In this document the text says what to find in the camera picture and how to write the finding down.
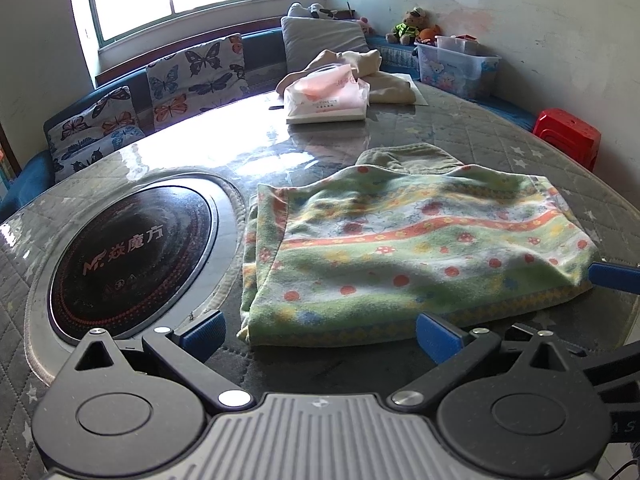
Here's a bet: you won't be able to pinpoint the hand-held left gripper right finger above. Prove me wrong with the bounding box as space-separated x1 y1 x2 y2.
387 311 583 411

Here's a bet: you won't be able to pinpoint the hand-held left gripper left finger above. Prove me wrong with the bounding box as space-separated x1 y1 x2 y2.
65 310 253 411

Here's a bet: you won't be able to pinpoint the green floral towel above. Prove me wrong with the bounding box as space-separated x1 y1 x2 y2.
237 162 601 348

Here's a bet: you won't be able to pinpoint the beige clothes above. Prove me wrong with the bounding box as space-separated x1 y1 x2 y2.
276 49 418 106

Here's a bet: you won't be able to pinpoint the black round induction cooktop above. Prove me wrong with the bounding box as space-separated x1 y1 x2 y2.
47 182 221 348

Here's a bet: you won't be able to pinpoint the red plastic stool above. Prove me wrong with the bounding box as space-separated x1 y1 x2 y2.
532 108 602 173

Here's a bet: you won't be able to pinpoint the khaki garment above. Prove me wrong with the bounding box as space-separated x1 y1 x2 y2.
354 142 463 177

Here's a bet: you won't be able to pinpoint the grey star quilted table cover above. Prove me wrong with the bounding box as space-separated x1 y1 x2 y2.
0 80 640 480

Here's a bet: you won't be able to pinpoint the butterfly print cushion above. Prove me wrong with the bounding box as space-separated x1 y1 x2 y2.
46 85 147 183
145 33 249 131

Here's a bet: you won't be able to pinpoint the clear plastic storage box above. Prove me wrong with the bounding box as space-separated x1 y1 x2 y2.
414 35 502 101

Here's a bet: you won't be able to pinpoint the white tissue pack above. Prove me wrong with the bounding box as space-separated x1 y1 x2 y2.
282 62 371 126

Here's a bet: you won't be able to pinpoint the blue sofa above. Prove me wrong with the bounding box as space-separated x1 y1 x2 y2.
0 27 541 223

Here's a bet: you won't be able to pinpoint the teddy bear in yellow vest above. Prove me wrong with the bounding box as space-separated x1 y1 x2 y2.
385 6 432 46

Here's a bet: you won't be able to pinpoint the grey pillow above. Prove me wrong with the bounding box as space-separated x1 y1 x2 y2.
280 15 371 73

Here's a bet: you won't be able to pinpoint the panda plush toy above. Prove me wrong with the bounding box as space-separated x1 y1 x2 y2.
286 2 343 22

